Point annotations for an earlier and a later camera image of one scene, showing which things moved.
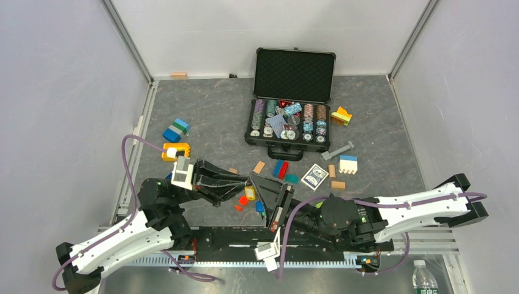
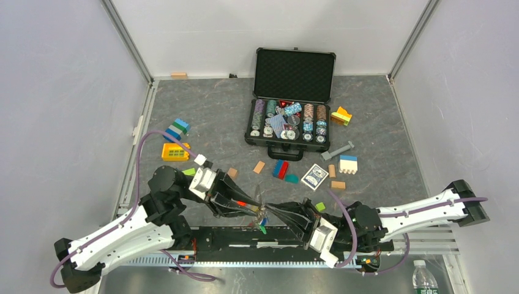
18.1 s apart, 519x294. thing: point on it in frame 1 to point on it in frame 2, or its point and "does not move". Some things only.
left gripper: (207, 180) to (225, 206)
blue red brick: (280, 168) does not move
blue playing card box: (314, 177) does not move
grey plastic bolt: (327, 155) does not move
